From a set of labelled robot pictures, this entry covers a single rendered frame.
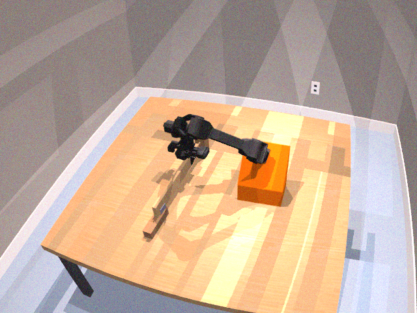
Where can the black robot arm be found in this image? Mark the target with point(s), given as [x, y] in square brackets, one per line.
[254, 150]

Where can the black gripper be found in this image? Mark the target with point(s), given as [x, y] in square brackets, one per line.
[201, 152]

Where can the long brown wooden rail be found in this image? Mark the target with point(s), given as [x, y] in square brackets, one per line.
[171, 187]

